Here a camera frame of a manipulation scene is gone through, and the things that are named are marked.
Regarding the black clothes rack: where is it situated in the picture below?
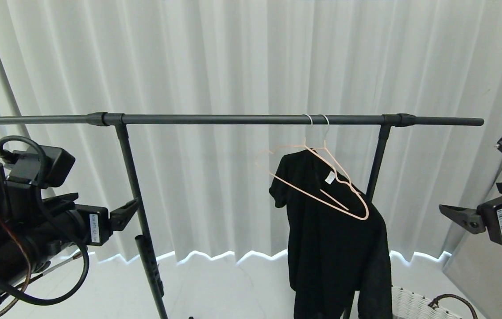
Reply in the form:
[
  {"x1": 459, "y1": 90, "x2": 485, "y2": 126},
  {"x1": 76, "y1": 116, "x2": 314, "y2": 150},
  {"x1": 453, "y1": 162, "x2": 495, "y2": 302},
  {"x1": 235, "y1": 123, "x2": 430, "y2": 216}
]
[{"x1": 0, "y1": 113, "x2": 484, "y2": 319}]

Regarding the pink clothes hanger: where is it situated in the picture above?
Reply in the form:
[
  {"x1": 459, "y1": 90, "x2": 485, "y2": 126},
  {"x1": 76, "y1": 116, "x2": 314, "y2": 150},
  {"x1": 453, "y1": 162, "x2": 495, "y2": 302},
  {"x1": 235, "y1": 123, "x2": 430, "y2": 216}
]
[
  {"x1": 255, "y1": 114, "x2": 370, "y2": 221},
  {"x1": 309, "y1": 114, "x2": 362, "y2": 211}
]

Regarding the white laundry basket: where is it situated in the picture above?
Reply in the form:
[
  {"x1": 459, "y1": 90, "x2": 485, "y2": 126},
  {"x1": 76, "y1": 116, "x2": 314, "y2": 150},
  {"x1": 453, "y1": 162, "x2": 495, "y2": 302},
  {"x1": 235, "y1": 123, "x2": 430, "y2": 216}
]
[{"x1": 390, "y1": 286, "x2": 479, "y2": 319}]

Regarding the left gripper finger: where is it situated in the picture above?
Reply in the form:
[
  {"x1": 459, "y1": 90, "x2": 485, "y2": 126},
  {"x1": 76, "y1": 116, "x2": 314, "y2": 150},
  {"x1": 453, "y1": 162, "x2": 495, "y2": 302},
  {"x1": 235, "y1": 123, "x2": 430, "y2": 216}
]
[
  {"x1": 109, "y1": 198, "x2": 140, "y2": 232},
  {"x1": 41, "y1": 193, "x2": 79, "y2": 206}
]

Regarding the black garment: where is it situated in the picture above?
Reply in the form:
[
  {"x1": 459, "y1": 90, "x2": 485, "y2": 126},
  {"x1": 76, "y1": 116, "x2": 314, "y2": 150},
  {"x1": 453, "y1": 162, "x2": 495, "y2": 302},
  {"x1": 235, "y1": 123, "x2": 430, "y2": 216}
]
[{"x1": 269, "y1": 148, "x2": 393, "y2": 319}]

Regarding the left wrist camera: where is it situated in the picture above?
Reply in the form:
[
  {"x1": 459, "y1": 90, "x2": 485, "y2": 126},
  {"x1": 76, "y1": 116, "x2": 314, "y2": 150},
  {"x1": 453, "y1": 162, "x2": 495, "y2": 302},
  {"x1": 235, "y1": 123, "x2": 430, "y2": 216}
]
[{"x1": 1, "y1": 145, "x2": 76, "y2": 189}]

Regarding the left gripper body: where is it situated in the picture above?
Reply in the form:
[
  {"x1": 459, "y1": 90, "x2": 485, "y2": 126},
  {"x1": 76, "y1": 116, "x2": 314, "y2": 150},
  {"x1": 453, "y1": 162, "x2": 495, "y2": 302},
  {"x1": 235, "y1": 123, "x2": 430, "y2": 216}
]
[{"x1": 25, "y1": 205, "x2": 112, "y2": 262}]

